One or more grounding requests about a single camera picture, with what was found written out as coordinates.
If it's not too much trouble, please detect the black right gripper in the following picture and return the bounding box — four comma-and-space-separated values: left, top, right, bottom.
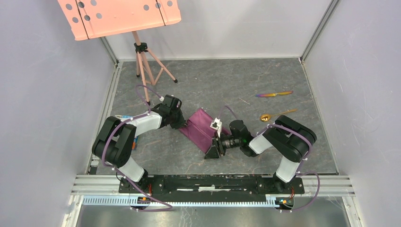
204, 131, 242, 159

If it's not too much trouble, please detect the magenta satin napkin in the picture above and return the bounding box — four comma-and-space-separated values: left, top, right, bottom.
179, 108, 216, 154

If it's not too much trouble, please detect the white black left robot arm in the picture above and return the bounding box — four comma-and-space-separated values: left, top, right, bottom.
92, 95, 187, 193

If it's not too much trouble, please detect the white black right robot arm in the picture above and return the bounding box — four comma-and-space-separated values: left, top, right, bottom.
205, 115, 317, 193

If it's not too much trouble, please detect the colourful toy block set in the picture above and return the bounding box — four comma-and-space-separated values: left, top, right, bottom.
115, 115, 138, 151

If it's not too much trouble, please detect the gold spoon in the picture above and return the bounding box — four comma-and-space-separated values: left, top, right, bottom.
259, 109, 298, 122

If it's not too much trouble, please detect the iridescent rainbow knife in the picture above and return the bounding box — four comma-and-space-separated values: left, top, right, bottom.
255, 91, 293, 97

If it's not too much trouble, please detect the pink music stand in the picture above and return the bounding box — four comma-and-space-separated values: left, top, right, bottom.
58, 0, 181, 85

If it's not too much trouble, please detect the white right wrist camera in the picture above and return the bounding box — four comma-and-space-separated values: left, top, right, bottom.
210, 117, 222, 138

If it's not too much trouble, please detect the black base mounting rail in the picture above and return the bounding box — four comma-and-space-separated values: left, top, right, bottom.
137, 174, 305, 203

